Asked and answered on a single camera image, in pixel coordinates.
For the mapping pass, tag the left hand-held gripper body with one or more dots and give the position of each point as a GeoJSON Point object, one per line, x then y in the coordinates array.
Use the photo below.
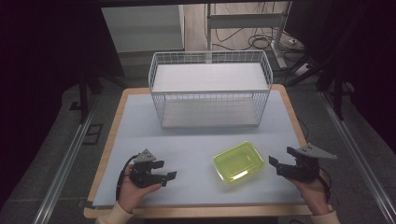
{"type": "Point", "coordinates": [143, 177]}

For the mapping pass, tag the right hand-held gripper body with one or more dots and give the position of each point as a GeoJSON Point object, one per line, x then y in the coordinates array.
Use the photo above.
{"type": "Point", "coordinates": [303, 169]}

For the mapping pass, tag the yellow-green translucent plastic tray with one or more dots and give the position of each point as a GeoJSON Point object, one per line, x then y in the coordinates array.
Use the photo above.
{"type": "Point", "coordinates": [238, 161]}

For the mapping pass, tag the person's left hand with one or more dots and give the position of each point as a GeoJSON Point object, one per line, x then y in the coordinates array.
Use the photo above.
{"type": "Point", "coordinates": [132, 194]}

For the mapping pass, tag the person's right hand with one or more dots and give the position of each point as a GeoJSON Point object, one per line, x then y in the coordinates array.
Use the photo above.
{"type": "Point", "coordinates": [316, 194]}

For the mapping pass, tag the black stand leg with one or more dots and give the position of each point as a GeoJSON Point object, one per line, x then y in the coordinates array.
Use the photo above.
{"type": "Point", "coordinates": [83, 99]}
{"type": "Point", "coordinates": [337, 96]}

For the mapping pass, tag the white power strip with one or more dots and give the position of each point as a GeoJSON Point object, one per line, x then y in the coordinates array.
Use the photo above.
{"type": "Point", "coordinates": [302, 70]}

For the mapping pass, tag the dark curtain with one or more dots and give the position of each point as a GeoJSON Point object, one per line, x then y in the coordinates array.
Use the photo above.
{"type": "Point", "coordinates": [367, 62]}
{"type": "Point", "coordinates": [37, 77]}

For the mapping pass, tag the white cabinet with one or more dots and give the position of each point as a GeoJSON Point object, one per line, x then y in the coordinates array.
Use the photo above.
{"type": "Point", "coordinates": [143, 28]}

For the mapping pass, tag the aluminium floor rail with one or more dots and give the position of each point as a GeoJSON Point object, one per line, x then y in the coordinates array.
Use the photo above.
{"type": "Point", "coordinates": [62, 171]}
{"type": "Point", "coordinates": [358, 155]}

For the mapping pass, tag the black floor frame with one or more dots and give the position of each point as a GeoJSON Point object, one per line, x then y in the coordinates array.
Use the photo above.
{"type": "Point", "coordinates": [92, 133]}

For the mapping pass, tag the white metal stand frame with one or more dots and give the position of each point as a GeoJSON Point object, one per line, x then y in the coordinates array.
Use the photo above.
{"type": "Point", "coordinates": [246, 20]}

